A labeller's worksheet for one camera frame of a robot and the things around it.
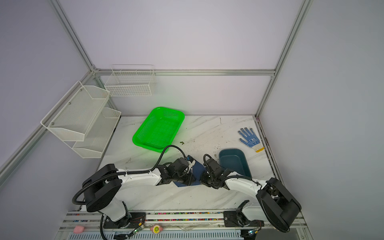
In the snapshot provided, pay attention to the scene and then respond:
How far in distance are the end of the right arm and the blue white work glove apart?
→ 0.43m

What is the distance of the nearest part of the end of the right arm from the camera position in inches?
24.9

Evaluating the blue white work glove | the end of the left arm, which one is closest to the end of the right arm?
the end of the left arm

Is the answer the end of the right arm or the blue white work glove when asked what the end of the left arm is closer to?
the end of the right arm

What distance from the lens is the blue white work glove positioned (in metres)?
1.03
